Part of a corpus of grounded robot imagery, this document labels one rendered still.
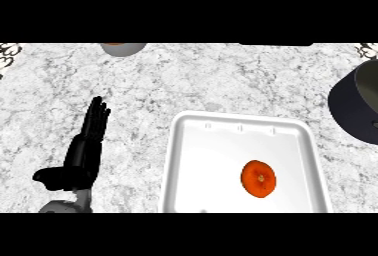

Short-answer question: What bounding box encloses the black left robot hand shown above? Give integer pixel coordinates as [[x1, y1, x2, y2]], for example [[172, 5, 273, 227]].
[[31, 96, 113, 192]]

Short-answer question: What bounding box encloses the white rectangular tray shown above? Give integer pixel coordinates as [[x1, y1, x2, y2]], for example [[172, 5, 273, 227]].
[[158, 110, 334, 214]]

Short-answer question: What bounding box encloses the orange squash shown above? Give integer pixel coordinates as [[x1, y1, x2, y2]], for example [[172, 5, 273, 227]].
[[240, 159, 278, 199]]

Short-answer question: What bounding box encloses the dark grey pot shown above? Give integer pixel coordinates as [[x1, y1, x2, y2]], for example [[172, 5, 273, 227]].
[[327, 59, 378, 146]]

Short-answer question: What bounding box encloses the grey bowl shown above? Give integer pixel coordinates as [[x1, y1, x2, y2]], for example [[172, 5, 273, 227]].
[[101, 42, 148, 58]]

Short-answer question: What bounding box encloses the black ornate wire trivet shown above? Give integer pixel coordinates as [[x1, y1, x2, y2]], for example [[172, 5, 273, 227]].
[[0, 42, 24, 80], [355, 42, 378, 61]]

